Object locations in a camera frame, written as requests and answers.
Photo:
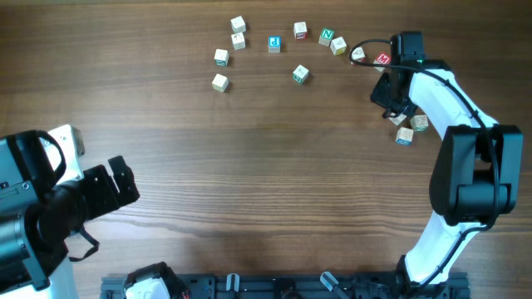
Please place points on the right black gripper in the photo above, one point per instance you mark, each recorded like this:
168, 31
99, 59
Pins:
381, 85

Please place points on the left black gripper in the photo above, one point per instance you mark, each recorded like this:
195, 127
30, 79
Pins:
100, 188

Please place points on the wooden block with picture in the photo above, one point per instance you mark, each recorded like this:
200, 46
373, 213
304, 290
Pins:
397, 119

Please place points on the wooden block green Z side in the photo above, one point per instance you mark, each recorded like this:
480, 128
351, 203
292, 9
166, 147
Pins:
419, 122

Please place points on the red letter U block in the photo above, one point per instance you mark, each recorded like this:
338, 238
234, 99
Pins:
404, 136

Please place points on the wooden block green letter side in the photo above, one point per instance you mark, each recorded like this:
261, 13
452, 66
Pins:
300, 74

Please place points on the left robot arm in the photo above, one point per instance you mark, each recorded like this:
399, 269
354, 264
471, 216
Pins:
40, 209

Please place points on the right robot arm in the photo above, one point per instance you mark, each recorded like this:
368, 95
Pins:
476, 175

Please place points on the red letter M block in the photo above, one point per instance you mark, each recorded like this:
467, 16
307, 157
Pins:
382, 59

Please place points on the wooden block red picture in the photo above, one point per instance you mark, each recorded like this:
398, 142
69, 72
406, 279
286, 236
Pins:
357, 54

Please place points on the wooden block yellow edge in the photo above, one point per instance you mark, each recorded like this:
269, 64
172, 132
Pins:
338, 46

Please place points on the green letter N block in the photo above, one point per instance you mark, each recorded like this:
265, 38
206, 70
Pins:
326, 37

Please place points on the wooden block red side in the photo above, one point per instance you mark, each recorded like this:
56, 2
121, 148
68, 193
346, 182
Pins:
300, 30

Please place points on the blue letter P block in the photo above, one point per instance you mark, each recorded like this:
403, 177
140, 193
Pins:
274, 44

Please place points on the wooden block yellow side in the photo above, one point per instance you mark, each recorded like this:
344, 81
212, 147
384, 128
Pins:
220, 83

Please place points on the wooden block with drawing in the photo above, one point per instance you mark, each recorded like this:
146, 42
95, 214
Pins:
238, 41

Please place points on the plain wooden block top-left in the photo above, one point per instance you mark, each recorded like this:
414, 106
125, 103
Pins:
238, 24

